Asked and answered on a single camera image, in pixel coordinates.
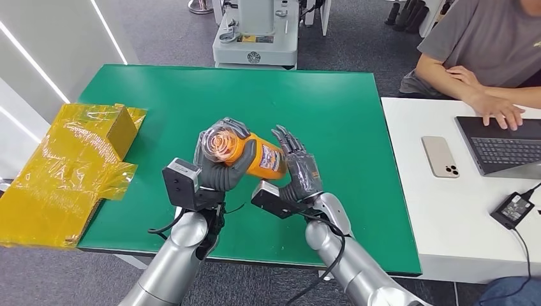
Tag orange juice bottle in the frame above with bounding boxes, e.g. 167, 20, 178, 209
202, 126, 290, 182

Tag person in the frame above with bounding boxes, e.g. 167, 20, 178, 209
398, 0, 541, 132

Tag silver chair base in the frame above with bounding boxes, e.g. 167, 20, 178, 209
188, 0, 215, 15

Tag black power adapter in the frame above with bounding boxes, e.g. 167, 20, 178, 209
490, 192, 535, 231

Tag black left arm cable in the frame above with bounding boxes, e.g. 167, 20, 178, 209
147, 206, 188, 242

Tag yellow label on stand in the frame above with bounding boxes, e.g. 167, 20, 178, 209
236, 34, 275, 45

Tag beige smartphone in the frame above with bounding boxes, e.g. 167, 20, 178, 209
421, 135, 461, 179

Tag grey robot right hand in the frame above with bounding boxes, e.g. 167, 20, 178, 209
270, 124, 325, 204

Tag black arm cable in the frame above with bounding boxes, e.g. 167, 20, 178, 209
147, 206, 188, 242
286, 211, 348, 306

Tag person's right hand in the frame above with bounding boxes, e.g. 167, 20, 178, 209
469, 93, 526, 131

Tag black upright posts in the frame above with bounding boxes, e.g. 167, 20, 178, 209
383, 0, 430, 34

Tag thin black adapter cable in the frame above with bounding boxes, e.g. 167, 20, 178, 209
523, 181, 541, 200
510, 227, 533, 281

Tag yellow taped cardboard box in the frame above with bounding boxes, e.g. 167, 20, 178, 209
0, 102, 149, 250

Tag person's left hand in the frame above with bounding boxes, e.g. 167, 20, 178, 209
445, 64, 483, 90

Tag white stand with grey column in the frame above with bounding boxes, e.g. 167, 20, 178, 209
212, 0, 300, 71

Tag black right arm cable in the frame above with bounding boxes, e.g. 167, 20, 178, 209
286, 211, 348, 306

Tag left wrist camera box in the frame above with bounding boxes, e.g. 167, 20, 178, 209
162, 157, 202, 212

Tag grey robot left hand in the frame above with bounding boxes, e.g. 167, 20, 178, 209
193, 117, 257, 193

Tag dark grey laptop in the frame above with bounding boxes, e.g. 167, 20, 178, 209
454, 116, 541, 180

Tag white furniture leg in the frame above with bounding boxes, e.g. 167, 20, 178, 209
304, 0, 332, 37

